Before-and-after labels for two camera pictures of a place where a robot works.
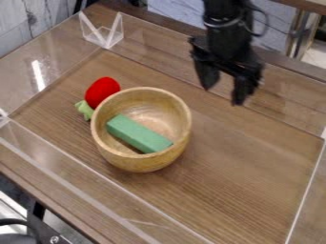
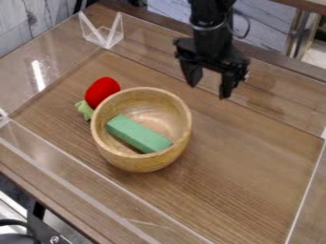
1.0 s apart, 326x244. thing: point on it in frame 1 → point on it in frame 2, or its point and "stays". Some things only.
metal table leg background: x=304 y=24 stays
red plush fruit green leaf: x=97 y=89 stays
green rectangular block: x=136 y=134 stays
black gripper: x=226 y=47 → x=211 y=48
